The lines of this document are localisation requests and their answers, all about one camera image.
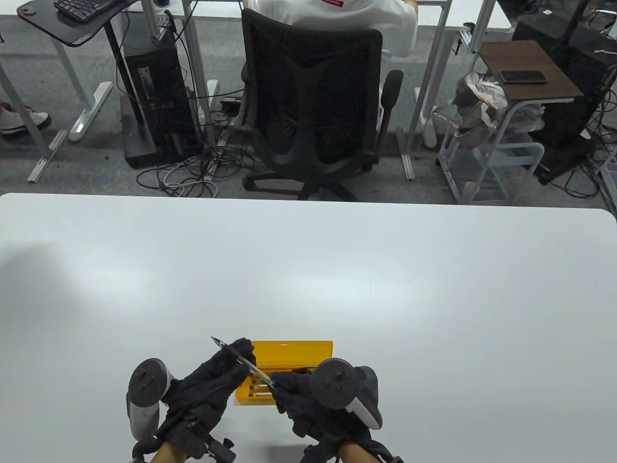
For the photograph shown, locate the person's right hand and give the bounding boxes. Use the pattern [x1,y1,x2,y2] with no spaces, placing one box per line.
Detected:
[271,371,381,449]

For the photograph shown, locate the person's left hand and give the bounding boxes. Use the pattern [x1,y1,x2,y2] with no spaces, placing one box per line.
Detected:
[157,338,257,459]

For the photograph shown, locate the orange pen case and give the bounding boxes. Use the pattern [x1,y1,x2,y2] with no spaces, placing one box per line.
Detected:
[235,340,334,407]

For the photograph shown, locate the person's right forearm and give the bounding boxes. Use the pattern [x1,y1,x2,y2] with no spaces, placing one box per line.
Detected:
[337,439,381,463]

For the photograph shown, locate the person's left forearm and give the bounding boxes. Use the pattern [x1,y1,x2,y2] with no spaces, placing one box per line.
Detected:
[147,439,186,463]

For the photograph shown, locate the grey white hand controller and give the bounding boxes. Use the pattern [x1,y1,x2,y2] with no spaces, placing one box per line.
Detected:
[310,358,384,430]
[126,358,173,442]

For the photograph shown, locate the white desk leg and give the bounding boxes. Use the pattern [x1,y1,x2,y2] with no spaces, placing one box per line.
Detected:
[0,63,69,184]
[48,41,114,143]

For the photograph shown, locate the black computer tower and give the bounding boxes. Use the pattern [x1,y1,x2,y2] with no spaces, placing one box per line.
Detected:
[123,36,203,160]

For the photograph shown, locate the black mesh office chair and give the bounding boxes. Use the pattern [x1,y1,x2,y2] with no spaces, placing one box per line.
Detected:
[231,8,404,202]

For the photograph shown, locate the white metal cart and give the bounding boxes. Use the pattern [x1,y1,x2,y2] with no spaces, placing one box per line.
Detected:
[436,99,548,205]

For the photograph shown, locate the crumpled grey plastic bag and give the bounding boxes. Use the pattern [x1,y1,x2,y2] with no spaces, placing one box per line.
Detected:
[452,72,510,132]

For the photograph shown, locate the white plastic bag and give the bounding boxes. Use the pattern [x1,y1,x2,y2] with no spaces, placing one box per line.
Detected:
[509,101,546,133]

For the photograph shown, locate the black smartphone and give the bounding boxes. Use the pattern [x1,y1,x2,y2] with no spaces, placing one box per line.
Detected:
[499,70,548,85]

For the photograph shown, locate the black standing desk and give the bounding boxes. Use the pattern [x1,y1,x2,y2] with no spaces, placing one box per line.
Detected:
[17,0,160,168]

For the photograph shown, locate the black keyboard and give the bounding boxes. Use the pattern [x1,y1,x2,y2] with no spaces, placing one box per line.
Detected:
[54,0,121,23]

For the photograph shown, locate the brown side table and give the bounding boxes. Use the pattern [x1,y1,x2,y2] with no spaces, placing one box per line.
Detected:
[481,40,585,103]

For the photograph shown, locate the white desk with metal legs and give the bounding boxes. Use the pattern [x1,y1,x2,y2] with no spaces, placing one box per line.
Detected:
[140,0,514,181]

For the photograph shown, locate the black equipment box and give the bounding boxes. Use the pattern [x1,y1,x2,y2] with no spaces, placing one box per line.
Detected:
[511,0,617,180]

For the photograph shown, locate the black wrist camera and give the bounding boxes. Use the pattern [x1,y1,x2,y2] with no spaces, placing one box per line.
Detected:
[205,434,237,463]

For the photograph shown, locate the tangle of black cables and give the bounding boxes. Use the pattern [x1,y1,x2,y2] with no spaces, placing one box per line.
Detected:
[136,142,270,198]
[562,82,617,199]

